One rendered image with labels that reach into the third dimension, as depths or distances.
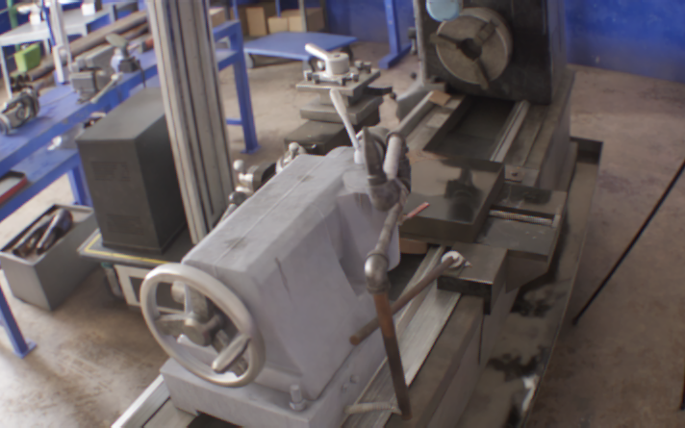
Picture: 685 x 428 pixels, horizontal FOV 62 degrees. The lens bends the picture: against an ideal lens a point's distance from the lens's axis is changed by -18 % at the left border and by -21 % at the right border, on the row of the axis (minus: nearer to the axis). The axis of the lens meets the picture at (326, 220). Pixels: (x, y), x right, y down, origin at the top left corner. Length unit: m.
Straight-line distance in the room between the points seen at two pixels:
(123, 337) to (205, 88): 1.10
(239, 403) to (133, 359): 1.68
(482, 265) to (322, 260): 0.44
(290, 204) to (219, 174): 1.74
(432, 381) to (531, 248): 0.43
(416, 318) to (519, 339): 0.66
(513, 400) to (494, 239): 0.48
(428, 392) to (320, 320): 0.25
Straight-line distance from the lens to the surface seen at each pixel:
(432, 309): 1.40
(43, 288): 3.17
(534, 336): 1.99
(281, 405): 1.08
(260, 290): 1.00
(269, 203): 1.15
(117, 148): 2.58
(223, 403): 1.15
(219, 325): 1.01
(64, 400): 2.70
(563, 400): 2.36
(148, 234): 2.71
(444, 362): 1.28
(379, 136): 1.43
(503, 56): 2.15
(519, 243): 1.52
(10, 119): 3.06
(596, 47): 5.72
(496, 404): 1.78
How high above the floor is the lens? 1.71
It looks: 30 degrees down
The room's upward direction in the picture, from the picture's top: 7 degrees counter-clockwise
